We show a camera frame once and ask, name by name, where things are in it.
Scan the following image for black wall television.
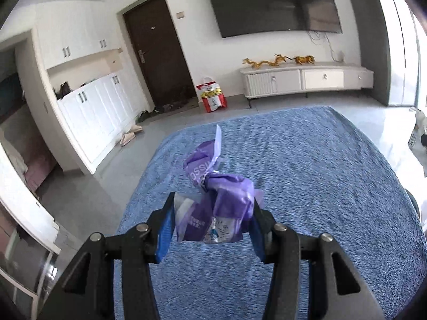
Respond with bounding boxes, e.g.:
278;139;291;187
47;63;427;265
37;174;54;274
202;0;343;39

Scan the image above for long gold dragon ornament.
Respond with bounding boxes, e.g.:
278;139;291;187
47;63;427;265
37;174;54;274
242;53;294;69

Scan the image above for white tall cabinet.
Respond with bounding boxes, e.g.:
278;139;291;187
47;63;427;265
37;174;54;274
31;7;147;175

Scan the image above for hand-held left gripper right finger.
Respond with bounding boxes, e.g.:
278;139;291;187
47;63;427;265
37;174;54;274
247;200;386;320

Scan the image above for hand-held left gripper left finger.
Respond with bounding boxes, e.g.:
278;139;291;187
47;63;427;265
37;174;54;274
38;191;177;320

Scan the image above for dark brown door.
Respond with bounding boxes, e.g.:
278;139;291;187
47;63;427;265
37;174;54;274
123;0;197;109

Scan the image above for grey curtain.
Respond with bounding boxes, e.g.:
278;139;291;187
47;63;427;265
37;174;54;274
345;0;392;106

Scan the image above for white television cabinet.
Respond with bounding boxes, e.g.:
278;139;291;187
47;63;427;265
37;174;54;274
239;62;374;99

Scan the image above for pair of dark shoes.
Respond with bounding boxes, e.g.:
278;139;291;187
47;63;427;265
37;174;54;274
135;102;198;122

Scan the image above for white black bag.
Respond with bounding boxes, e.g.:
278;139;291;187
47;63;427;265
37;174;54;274
409;107;427;156

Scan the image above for red white shopping bag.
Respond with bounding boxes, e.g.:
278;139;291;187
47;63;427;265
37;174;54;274
195;77;228;113

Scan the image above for blue fuzzy mat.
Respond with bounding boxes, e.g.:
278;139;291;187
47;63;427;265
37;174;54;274
113;106;427;320

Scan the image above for purple wrapper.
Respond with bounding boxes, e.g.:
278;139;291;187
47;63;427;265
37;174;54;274
173;125;264;245

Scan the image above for black shoes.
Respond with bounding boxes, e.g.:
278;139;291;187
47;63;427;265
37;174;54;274
55;82;71;100

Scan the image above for pink bed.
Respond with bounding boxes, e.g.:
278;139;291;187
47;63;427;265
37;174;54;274
0;133;57;192

